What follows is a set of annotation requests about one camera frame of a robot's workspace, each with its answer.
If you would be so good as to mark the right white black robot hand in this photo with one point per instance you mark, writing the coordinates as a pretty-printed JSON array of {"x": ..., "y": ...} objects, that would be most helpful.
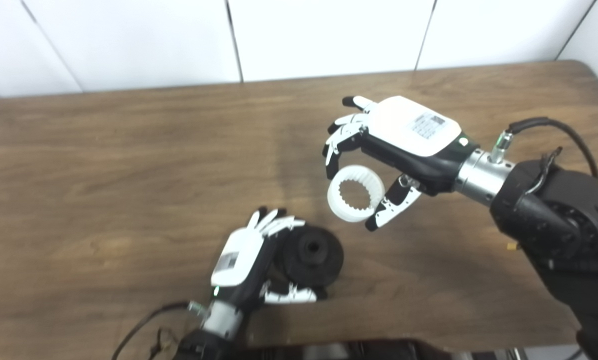
[{"x": 404, "y": 125}]

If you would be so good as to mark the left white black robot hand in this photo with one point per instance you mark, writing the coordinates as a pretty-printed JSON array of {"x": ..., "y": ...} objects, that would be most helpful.
[{"x": 236, "y": 257}]

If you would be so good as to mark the round black stepped part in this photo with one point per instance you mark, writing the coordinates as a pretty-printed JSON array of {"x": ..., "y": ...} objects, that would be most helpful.
[{"x": 314, "y": 260}]

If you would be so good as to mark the black Philips device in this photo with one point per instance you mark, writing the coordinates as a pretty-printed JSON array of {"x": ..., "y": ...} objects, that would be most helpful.
[{"x": 349, "y": 351}]

